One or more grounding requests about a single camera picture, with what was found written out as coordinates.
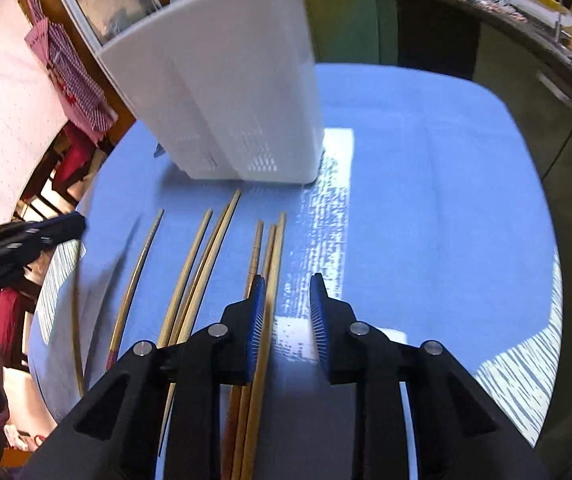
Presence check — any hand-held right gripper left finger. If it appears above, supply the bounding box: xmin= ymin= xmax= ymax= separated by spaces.
xmin=18 ymin=275 xmax=269 ymax=480

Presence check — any red checked apron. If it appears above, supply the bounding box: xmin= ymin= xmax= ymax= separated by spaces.
xmin=23 ymin=0 xmax=119 ymax=145

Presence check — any blue tablecloth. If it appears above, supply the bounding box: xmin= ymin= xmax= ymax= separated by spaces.
xmin=28 ymin=62 xmax=564 ymax=480

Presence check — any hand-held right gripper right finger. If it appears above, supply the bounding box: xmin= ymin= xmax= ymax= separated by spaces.
xmin=310 ymin=273 xmax=549 ymax=480

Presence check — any frosted glass sliding door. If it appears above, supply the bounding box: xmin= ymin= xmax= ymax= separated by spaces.
xmin=43 ymin=0 xmax=177 ymax=48

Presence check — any small chrome faucet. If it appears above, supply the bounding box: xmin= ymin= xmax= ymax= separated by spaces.
xmin=531 ymin=0 xmax=572 ymax=43

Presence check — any light bamboo chopstick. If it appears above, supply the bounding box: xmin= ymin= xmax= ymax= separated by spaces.
xmin=157 ymin=188 xmax=243 ymax=458
xmin=72 ymin=260 xmax=86 ymax=398
xmin=241 ymin=211 xmax=287 ymax=480
xmin=170 ymin=204 xmax=233 ymax=347
xmin=157 ymin=209 xmax=213 ymax=348
xmin=231 ymin=224 xmax=277 ymax=480

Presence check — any dark wooden chair red cushion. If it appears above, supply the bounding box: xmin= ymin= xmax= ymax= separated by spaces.
xmin=16 ymin=120 xmax=114 ymax=223
xmin=0 ymin=260 xmax=41 ymax=376

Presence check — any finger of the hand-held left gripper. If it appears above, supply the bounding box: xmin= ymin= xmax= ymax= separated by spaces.
xmin=0 ymin=211 xmax=87 ymax=262
xmin=0 ymin=251 xmax=42 ymax=311

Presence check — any black appliance panel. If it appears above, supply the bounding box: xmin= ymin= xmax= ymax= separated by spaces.
xmin=396 ymin=0 xmax=482 ymax=82

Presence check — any white plastic utensil holder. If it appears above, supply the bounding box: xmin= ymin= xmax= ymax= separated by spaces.
xmin=96 ymin=0 xmax=325 ymax=185

